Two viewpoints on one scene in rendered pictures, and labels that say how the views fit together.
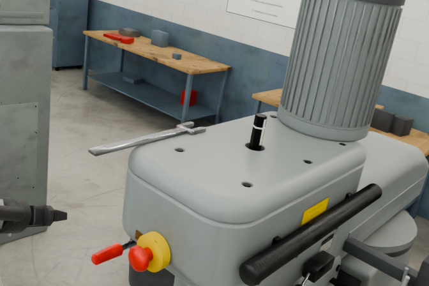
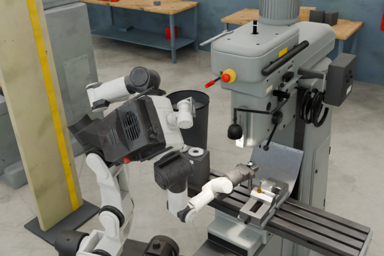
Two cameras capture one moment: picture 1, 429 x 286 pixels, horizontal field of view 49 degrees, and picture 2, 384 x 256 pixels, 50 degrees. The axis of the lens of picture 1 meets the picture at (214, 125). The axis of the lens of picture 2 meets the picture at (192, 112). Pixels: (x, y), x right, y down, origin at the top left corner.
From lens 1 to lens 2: 1.10 m
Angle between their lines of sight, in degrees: 8
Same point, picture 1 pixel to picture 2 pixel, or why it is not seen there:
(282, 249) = (274, 64)
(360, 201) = (300, 47)
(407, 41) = not seen: outside the picture
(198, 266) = (247, 75)
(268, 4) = not seen: outside the picture
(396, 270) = (320, 75)
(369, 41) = not seen: outside the picture
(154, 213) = (227, 62)
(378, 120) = (314, 18)
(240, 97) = (211, 24)
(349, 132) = (291, 20)
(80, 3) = not seen: outside the picture
